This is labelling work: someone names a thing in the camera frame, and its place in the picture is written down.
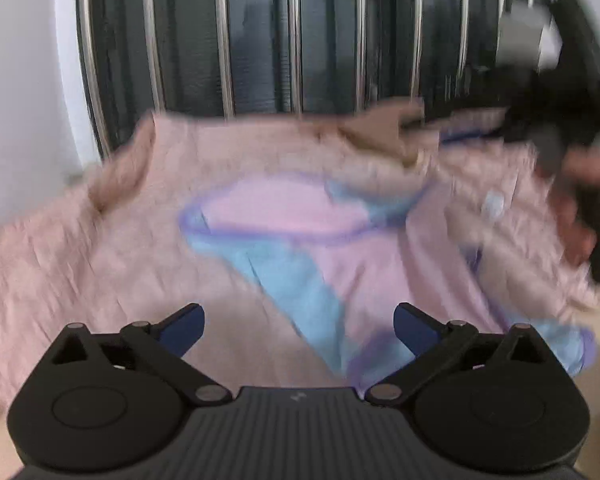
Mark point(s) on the dark glass window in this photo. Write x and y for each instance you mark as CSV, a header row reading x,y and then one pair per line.
x,y
190,35

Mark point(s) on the dark striped fabric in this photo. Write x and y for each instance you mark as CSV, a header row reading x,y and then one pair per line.
x,y
222,35

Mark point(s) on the pink blue purple-trimmed top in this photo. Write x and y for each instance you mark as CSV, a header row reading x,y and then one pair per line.
x,y
280,215

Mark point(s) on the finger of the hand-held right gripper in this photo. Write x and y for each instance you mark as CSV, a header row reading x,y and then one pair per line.
x,y
460,130

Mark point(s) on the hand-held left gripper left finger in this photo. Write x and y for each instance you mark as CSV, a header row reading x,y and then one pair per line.
x,y
182,332

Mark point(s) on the person's right hand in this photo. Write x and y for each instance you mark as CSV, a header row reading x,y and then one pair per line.
x,y
575,230

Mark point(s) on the pink quilted jacket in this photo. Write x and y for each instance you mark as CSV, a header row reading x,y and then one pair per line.
x,y
80,260

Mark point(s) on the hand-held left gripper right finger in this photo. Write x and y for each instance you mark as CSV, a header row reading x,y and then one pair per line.
x,y
416,331

